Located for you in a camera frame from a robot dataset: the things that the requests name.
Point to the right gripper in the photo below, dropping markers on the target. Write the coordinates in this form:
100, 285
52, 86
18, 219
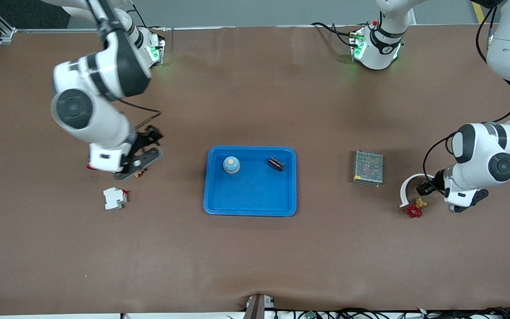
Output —
147, 137

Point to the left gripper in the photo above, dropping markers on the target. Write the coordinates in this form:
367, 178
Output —
435, 184

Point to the light blue bell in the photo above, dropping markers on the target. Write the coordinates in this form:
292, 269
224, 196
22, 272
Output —
231, 165

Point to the black electrolytic capacitor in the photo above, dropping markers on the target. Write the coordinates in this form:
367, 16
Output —
276, 164

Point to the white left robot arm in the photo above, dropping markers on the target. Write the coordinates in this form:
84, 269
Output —
478, 150

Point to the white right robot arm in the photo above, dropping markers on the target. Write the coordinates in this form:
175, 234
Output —
100, 119

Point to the blue plastic tray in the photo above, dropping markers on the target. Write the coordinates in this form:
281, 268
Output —
250, 190

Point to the white curved pipe clamp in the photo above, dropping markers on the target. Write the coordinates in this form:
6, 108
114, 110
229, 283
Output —
410, 180

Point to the brass valve red handwheel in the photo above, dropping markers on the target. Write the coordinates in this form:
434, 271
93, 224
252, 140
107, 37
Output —
414, 211

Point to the orange emergency stop button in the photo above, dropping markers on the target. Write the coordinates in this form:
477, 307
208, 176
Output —
139, 174

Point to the metal mesh power supply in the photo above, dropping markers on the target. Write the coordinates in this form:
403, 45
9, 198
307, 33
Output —
370, 170

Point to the blue black red-capped push button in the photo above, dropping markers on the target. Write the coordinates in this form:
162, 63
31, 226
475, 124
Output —
90, 167

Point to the white circuit breaker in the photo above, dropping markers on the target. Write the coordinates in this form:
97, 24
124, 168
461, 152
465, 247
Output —
113, 199

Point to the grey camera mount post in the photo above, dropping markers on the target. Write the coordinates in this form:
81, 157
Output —
257, 308

